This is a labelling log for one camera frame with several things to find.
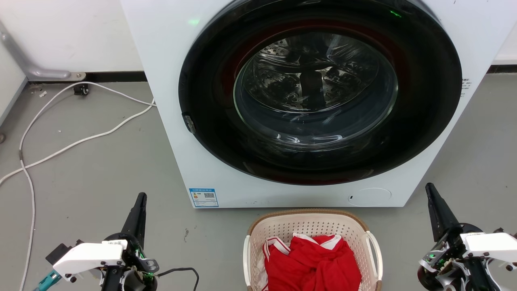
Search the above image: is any blue energy label sticker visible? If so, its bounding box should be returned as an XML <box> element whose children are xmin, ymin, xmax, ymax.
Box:
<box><xmin>189</xmin><ymin>188</ymin><xmax>219</xmax><ymax>208</ymax></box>

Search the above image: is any teal plastic clip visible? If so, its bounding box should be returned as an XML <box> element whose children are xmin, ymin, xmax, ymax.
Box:
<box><xmin>33</xmin><ymin>270</ymin><xmax>62</xmax><ymax>291</ymax></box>

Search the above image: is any black round washing machine door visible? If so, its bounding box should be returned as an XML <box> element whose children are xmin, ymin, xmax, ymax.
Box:
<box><xmin>178</xmin><ymin>0</ymin><xmax>462</xmax><ymax>186</ymax></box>

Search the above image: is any white power cable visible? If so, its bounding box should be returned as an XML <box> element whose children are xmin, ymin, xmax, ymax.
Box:
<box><xmin>0</xmin><ymin>103</ymin><xmax>156</xmax><ymax>186</ymax></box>
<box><xmin>18</xmin><ymin>81</ymin><xmax>157</xmax><ymax>291</ymax></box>

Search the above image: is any thin black left gripper cable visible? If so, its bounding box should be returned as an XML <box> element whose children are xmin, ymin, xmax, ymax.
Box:
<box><xmin>157</xmin><ymin>267</ymin><xmax>200</xmax><ymax>291</ymax></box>

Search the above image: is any red garment with white trim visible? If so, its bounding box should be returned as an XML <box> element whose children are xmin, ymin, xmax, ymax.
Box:
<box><xmin>262</xmin><ymin>233</ymin><xmax>362</xmax><ymax>291</ymax></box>

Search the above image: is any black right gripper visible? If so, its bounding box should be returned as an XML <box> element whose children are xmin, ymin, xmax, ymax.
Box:
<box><xmin>417</xmin><ymin>183</ymin><xmax>502</xmax><ymax>291</ymax></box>

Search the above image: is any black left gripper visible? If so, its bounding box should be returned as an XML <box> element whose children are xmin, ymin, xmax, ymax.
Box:
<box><xmin>101</xmin><ymin>192</ymin><xmax>160</xmax><ymax>291</ymax></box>

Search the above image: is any white front-load washing machine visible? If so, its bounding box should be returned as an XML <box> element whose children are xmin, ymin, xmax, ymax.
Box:
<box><xmin>120</xmin><ymin>0</ymin><xmax>517</xmax><ymax>209</ymax></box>

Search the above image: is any cream plastic laundry basket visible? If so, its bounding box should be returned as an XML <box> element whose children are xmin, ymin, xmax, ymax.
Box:
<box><xmin>243</xmin><ymin>209</ymin><xmax>383</xmax><ymax>291</ymax></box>

